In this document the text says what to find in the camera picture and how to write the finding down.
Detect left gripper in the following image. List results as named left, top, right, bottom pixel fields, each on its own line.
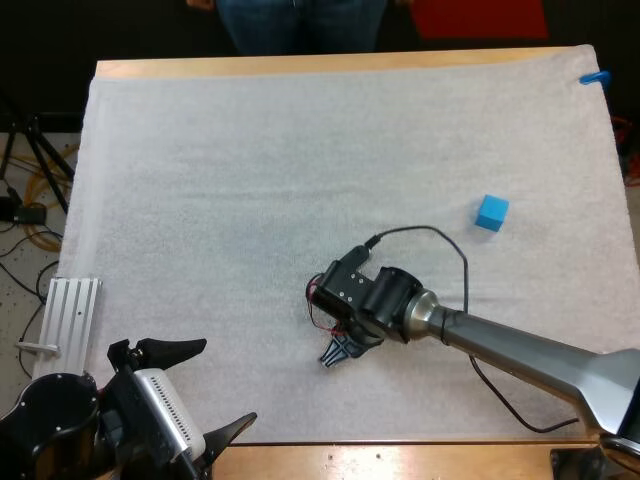
left=97, top=337, right=258, bottom=480

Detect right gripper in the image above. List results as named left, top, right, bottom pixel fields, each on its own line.
left=305, top=258, right=385, bottom=370

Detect blue cube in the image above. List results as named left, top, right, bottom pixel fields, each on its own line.
left=473, top=194, right=511, bottom=234

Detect person's legs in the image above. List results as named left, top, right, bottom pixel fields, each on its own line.
left=216, top=0, right=387, bottom=56

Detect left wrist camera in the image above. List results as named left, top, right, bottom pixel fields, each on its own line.
left=131, top=368, right=207, bottom=464

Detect ribbed aluminium rail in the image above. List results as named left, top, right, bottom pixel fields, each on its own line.
left=14, top=277, right=104, bottom=382

